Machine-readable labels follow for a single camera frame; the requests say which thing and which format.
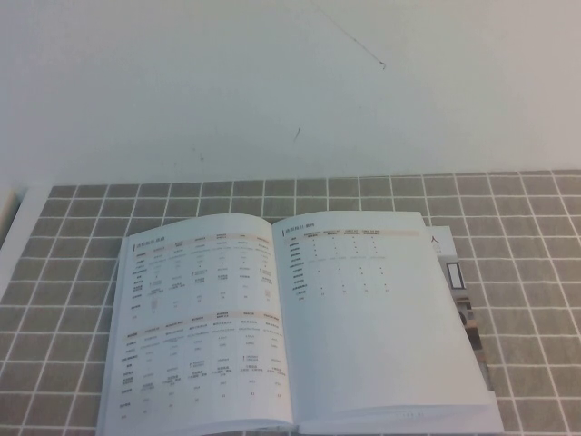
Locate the white printed book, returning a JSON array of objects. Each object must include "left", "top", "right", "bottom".
[{"left": 94, "top": 211, "right": 507, "bottom": 435}]

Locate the grey checked tablecloth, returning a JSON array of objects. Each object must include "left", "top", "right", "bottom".
[{"left": 0, "top": 168, "right": 581, "bottom": 436}]

